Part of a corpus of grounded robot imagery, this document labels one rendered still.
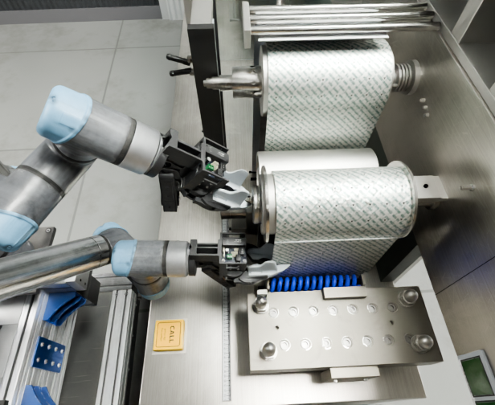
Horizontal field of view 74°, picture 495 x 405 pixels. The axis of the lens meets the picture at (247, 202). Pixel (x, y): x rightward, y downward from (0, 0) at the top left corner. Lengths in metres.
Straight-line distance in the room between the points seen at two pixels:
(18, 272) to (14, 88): 2.82
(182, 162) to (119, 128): 0.10
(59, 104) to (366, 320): 0.70
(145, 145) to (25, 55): 3.34
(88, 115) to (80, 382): 1.38
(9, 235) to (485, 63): 0.75
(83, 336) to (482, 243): 1.56
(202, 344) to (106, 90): 2.51
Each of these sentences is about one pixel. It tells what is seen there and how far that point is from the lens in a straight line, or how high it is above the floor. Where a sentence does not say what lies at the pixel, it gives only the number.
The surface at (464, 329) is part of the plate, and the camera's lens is 0.71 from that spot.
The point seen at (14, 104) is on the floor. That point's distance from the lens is 3.30.
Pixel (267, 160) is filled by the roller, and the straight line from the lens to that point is 0.71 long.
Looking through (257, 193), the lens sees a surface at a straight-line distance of 0.60.
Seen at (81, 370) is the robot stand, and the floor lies 0.21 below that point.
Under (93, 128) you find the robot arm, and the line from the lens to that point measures 0.49.
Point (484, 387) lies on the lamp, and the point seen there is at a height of 1.20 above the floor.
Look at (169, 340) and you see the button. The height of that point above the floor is 0.92.
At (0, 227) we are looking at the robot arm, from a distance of 0.54.
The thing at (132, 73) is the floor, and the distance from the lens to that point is 3.20.
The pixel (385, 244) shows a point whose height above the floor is 1.19.
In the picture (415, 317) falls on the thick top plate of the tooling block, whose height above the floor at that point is 1.03.
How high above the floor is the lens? 1.78
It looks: 57 degrees down
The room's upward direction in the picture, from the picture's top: straight up
